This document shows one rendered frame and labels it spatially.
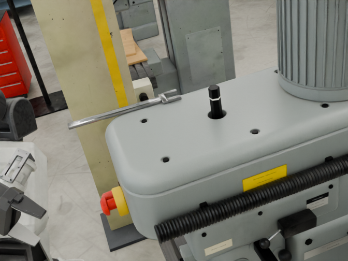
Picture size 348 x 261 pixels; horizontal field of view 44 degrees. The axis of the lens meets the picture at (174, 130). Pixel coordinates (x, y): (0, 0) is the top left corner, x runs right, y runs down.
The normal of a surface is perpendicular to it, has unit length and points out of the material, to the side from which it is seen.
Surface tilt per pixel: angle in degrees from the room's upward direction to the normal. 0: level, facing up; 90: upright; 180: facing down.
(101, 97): 90
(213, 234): 90
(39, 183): 76
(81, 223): 0
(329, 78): 90
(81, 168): 0
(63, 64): 90
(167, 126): 0
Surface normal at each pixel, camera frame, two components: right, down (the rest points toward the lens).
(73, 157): -0.16, -0.82
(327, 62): -0.30, 0.57
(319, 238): 0.32, 0.49
